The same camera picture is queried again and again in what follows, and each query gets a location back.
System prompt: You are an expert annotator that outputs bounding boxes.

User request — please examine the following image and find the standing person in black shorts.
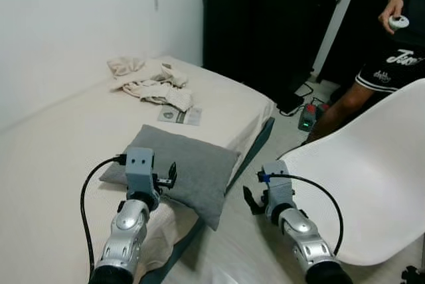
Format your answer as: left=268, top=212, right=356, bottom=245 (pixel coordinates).
left=305, top=0, right=425, bottom=145

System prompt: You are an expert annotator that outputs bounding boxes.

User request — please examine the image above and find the black foam puzzle mat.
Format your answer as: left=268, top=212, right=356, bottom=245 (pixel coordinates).
left=400, top=265, right=425, bottom=284

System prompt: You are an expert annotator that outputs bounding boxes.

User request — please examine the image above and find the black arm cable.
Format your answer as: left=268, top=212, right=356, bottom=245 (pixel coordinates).
left=80, top=155, right=128, bottom=279
left=259, top=173, right=345, bottom=257

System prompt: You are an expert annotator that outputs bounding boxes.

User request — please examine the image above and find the tall narrow black case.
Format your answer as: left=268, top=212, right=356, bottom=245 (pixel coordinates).
left=203, top=0, right=284, bottom=87

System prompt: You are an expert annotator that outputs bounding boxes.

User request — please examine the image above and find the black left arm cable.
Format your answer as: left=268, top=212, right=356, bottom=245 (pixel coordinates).
left=80, top=155, right=128, bottom=279

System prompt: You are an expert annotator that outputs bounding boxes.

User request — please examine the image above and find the grey pillow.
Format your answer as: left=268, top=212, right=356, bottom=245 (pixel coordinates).
left=100, top=125, right=241, bottom=232

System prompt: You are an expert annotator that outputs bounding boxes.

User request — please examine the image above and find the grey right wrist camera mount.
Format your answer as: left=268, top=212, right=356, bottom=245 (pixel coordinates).
left=262, top=160, right=297, bottom=209

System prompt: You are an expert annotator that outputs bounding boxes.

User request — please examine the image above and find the black power adapter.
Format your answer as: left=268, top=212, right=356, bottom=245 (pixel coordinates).
left=276, top=92, right=306, bottom=116

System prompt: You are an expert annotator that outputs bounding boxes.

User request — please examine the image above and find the white plastic shell chair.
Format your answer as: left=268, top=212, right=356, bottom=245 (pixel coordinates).
left=279, top=78, right=425, bottom=267

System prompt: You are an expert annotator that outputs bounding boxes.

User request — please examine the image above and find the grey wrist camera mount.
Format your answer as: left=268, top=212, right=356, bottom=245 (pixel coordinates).
left=124, top=147, right=161, bottom=196
left=262, top=160, right=297, bottom=209

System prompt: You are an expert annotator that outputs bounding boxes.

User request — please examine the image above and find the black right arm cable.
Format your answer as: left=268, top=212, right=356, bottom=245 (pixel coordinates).
left=259, top=173, right=345, bottom=257

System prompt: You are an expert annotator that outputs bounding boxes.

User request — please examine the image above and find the crumpled beige cloth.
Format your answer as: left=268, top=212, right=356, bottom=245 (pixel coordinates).
left=108, top=56, right=195, bottom=113

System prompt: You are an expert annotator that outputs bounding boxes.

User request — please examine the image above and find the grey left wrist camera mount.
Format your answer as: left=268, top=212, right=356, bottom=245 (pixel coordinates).
left=124, top=147, right=161, bottom=196

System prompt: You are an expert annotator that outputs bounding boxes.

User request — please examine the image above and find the standing person's right hand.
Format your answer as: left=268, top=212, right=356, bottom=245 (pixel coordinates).
left=381, top=0, right=404, bottom=34

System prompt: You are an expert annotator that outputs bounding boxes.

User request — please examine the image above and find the grey printed booklet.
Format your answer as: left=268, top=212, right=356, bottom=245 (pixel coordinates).
left=157, top=105, right=203, bottom=127

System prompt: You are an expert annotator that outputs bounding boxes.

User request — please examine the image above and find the white handheld controller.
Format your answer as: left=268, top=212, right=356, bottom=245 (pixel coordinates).
left=388, top=16, right=410, bottom=31

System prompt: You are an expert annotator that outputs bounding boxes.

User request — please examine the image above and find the bed with beige sheet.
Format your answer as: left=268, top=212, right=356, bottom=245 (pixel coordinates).
left=0, top=55, right=276, bottom=284

